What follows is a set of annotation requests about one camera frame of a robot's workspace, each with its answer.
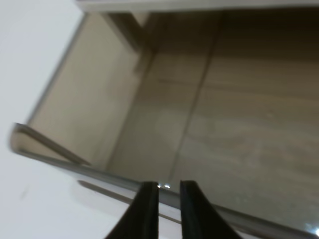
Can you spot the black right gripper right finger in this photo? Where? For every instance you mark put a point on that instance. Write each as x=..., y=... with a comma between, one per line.
x=199, y=218

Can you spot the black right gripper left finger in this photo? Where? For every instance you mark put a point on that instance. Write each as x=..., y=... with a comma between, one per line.
x=141, y=219

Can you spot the smoky bottom drawer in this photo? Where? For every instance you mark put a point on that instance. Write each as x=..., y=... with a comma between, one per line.
x=229, y=99

